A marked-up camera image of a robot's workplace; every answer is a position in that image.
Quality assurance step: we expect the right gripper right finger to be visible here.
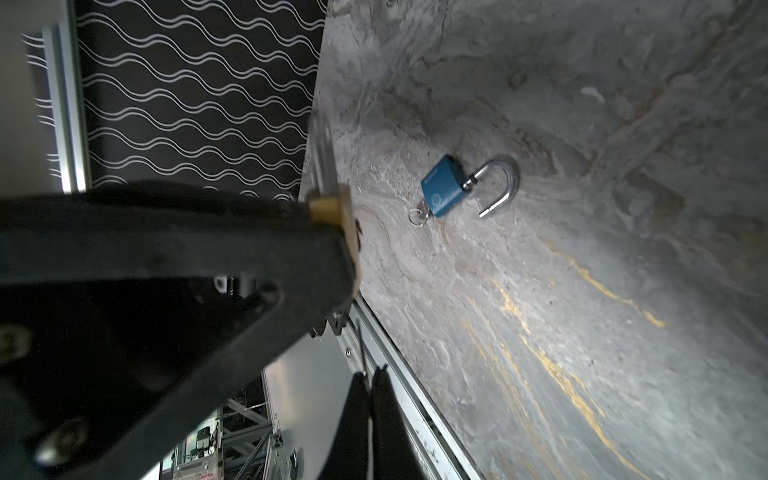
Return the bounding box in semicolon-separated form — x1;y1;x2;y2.
370;366;425;480

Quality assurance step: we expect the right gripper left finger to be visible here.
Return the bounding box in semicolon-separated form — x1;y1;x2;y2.
319;372;370;480

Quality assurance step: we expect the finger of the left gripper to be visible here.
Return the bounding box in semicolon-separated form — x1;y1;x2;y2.
1;181;357;312
0;281;337;480

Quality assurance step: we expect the brass padlock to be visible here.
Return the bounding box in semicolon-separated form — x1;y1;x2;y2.
307;110;361;295

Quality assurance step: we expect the blue padlock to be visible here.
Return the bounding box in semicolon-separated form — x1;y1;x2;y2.
408;154;522;227

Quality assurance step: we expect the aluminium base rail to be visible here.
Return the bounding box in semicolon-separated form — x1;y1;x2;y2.
338;296;484;480

